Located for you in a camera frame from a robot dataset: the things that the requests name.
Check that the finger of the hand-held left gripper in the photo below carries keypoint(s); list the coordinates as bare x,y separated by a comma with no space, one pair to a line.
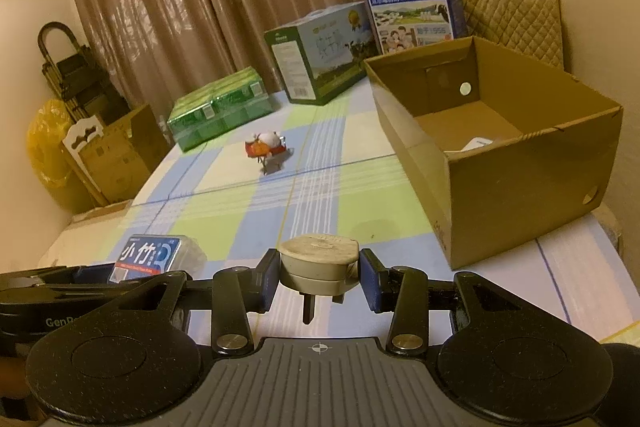
87,276

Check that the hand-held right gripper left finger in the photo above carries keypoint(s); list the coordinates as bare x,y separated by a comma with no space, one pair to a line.
267,281

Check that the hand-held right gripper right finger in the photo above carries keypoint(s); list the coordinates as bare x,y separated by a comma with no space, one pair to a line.
371,282

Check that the beige plug adapter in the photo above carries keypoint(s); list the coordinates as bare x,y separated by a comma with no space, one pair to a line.
317,257

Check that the white square device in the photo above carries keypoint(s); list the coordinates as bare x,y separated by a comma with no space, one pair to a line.
477,145

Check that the blue tissue packet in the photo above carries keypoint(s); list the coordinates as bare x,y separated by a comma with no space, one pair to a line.
150,254

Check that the brown cardboard box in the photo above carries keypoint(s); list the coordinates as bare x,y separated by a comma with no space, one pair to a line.
125,147

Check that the yellow plastic bag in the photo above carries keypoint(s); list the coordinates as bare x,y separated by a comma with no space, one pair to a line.
45,147

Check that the white and red cat toy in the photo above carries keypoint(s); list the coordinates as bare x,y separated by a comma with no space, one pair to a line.
265,142

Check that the white scalloped cardboard piece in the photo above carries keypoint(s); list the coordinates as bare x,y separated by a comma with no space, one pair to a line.
82,133

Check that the green pack of cartons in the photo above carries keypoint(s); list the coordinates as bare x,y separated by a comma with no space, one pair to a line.
215,112

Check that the black folding trolley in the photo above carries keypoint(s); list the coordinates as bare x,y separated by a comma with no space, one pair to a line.
75,72

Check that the green milk carton box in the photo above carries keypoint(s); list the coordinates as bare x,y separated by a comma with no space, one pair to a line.
320,57

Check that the blue milk carton box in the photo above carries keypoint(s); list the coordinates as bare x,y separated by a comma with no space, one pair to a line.
410,7

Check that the quilted beige cushion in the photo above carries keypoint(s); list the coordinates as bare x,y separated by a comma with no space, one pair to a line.
520,22

